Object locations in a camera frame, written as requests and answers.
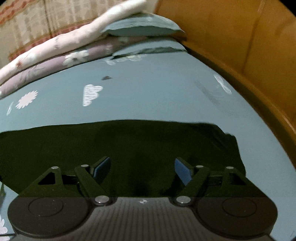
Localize black sweatpants with drawstring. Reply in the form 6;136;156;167
1;120;245;197

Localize blue patterned bed sheet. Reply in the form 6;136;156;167
1;52;295;240

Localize wooden headboard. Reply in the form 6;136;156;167
155;1;295;162

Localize white floral folded quilt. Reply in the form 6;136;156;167
1;0;147;84

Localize purple floral folded quilt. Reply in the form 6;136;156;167
1;36;147;99

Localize patterned beige pink curtain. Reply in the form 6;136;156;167
0;0;127;62

